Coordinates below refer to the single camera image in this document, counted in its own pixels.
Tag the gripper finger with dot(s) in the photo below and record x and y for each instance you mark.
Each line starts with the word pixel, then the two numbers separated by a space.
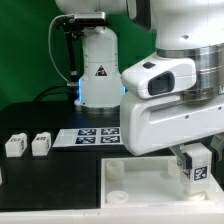
pixel 184 161
pixel 217 143

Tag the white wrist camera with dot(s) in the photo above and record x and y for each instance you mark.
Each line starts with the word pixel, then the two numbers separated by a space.
pixel 155 76

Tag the white sheet with AprilTags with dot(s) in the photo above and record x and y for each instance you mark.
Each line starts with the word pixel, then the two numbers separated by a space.
pixel 88 137

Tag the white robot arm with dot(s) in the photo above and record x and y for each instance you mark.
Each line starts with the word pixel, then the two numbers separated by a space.
pixel 191 29

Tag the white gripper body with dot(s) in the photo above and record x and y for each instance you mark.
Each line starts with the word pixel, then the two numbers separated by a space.
pixel 151 125

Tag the white square tabletop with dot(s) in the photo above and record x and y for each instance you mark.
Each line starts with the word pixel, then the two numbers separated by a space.
pixel 150 181

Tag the white L-shaped obstacle fixture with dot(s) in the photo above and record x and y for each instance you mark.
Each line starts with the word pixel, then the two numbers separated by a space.
pixel 198 213

